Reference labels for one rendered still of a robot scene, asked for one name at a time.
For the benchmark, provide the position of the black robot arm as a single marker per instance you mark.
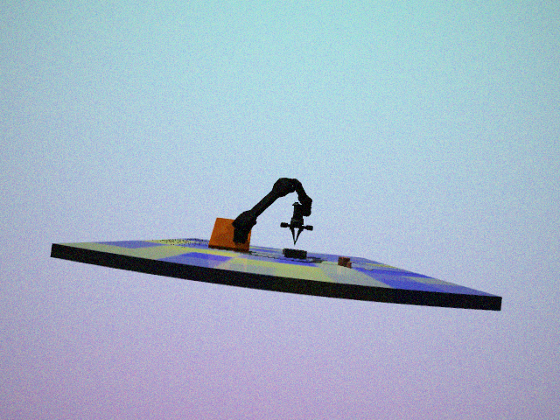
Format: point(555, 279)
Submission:
point(246, 220)

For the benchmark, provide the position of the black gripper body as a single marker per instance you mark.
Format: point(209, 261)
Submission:
point(296, 216)

